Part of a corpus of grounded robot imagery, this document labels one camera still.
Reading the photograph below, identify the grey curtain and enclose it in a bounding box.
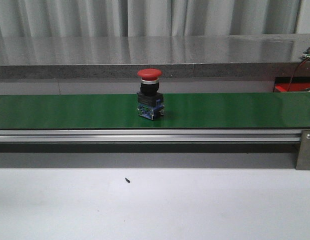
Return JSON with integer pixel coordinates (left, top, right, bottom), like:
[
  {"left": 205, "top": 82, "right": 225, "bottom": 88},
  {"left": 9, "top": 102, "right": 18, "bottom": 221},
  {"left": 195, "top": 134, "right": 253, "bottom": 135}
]
[{"left": 0, "top": 0, "right": 301, "bottom": 37}]

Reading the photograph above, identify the grey stone counter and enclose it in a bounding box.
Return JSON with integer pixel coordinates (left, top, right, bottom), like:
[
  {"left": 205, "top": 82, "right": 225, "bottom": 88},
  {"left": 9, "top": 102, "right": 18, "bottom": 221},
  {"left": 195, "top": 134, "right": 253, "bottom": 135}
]
[{"left": 0, "top": 33, "right": 310, "bottom": 79}]

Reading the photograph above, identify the red mushroom push button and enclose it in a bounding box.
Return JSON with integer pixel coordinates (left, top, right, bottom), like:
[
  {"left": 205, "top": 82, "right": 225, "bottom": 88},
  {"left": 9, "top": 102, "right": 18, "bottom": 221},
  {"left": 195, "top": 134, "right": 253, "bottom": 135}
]
[{"left": 137, "top": 68, "right": 164, "bottom": 121}]

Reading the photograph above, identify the metal conveyor support bracket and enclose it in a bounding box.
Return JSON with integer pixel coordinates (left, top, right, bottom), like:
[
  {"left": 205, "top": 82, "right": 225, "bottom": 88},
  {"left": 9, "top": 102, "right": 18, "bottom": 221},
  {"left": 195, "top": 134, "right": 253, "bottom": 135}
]
[{"left": 295, "top": 129, "right": 310, "bottom": 171}]

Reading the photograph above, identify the green conveyor belt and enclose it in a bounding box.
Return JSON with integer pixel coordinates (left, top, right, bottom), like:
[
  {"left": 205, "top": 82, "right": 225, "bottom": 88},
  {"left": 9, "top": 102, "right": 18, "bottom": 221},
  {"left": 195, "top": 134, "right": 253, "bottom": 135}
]
[{"left": 0, "top": 92, "right": 310, "bottom": 130}]

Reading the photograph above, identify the aluminium conveyor frame rail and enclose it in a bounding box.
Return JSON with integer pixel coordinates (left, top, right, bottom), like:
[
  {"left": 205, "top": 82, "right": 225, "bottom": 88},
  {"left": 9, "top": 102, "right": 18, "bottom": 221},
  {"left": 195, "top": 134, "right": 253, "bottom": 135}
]
[{"left": 0, "top": 128, "right": 302, "bottom": 143}]

